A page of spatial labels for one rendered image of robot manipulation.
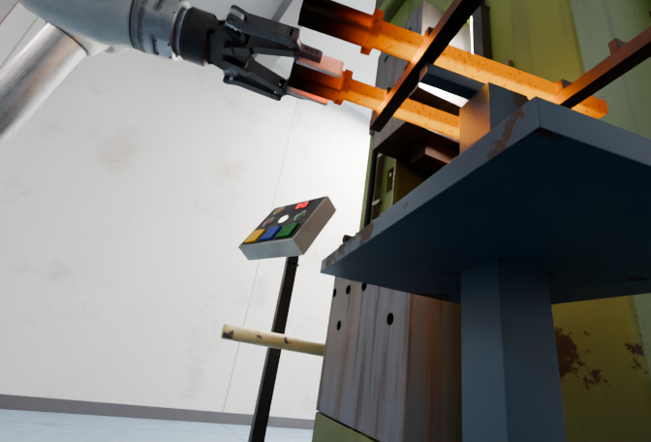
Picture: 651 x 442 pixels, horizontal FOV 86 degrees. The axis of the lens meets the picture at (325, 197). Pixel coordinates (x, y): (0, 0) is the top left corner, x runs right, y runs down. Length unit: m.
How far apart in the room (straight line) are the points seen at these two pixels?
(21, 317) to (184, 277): 1.08
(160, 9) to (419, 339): 0.68
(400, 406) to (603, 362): 0.32
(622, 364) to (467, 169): 0.51
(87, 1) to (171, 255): 2.89
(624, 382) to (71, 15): 0.90
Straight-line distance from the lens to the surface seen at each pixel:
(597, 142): 0.23
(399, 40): 0.51
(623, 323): 0.71
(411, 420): 0.72
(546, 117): 0.21
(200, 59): 0.57
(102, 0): 0.58
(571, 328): 0.74
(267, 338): 1.18
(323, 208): 1.40
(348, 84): 0.57
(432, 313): 0.75
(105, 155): 3.52
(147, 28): 0.57
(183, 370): 3.37
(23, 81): 1.12
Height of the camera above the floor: 0.58
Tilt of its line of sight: 25 degrees up
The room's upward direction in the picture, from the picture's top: 10 degrees clockwise
